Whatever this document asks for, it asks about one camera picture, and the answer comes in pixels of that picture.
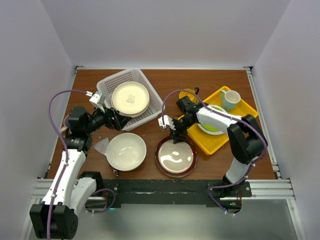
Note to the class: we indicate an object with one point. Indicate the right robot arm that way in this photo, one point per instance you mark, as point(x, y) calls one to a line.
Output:
point(247, 141)

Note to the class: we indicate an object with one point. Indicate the cream pink floral plate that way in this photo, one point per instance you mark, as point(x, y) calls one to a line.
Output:
point(131, 115)

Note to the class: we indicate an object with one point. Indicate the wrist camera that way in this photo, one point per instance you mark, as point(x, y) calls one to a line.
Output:
point(166, 122)
point(96, 99)

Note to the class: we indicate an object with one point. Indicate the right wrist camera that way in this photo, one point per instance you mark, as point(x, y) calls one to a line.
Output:
point(166, 122)

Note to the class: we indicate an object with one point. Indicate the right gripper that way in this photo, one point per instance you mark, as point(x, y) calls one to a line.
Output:
point(175, 134)

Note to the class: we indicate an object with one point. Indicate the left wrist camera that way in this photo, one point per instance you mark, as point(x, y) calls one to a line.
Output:
point(96, 99)

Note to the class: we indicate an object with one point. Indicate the white ceramic bowl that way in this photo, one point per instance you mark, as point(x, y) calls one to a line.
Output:
point(126, 152)

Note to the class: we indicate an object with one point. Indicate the white plastic basket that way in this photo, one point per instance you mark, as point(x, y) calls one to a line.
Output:
point(107, 86)

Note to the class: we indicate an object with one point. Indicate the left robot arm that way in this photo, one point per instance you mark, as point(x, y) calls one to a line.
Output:
point(57, 216)

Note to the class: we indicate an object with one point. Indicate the clear plastic scrap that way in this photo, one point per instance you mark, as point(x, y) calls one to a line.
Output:
point(101, 146)

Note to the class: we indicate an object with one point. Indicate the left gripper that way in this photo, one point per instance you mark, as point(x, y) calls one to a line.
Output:
point(118, 121)

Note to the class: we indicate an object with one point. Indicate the yellow plastic tray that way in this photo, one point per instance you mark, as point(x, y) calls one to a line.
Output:
point(209, 144)

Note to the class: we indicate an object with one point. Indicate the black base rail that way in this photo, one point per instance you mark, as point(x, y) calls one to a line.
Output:
point(172, 192)

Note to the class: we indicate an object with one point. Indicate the green white bowl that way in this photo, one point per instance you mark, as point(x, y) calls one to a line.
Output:
point(209, 129)

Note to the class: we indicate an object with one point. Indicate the yellow mug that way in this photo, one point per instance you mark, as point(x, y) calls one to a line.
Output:
point(189, 92)

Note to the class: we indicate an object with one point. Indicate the pink beige mug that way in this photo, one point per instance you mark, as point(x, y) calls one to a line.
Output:
point(65, 125)

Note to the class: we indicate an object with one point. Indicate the small metal utensil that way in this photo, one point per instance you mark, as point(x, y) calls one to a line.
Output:
point(115, 172)

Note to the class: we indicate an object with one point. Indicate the light blue mug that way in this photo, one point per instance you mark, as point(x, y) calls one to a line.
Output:
point(230, 99)

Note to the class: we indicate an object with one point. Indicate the white bear print plate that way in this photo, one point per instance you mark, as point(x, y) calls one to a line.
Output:
point(130, 97)

